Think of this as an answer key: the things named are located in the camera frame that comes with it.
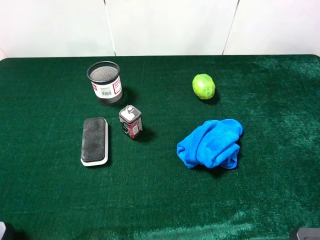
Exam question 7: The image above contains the blue cloth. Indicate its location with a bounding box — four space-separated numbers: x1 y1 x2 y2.
176 119 243 169

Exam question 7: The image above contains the red black gum bottle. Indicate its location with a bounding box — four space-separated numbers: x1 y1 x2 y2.
119 105 143 139

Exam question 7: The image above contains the black white board eraser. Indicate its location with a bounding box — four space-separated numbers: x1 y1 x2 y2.
80 117 109 167

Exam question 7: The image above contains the black mesh pen holder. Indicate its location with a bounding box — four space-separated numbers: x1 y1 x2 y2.
86 61 123 106

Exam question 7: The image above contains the green lime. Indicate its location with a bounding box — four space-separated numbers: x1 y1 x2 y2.
192 73 216 100

